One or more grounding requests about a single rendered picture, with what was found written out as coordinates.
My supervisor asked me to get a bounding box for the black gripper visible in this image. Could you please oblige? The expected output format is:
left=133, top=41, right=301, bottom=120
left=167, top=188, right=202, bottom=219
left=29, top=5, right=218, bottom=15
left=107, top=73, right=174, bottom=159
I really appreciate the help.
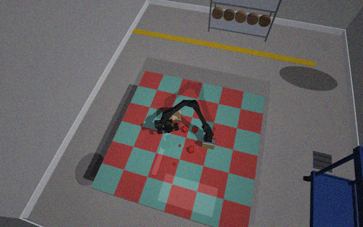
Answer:
left=157, top=123, right=179, bottom=134

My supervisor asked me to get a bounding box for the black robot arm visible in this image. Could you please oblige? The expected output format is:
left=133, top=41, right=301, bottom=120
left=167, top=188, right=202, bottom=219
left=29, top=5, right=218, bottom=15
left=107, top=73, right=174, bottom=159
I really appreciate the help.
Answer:
left=155, top=100, right=214, bottom=143

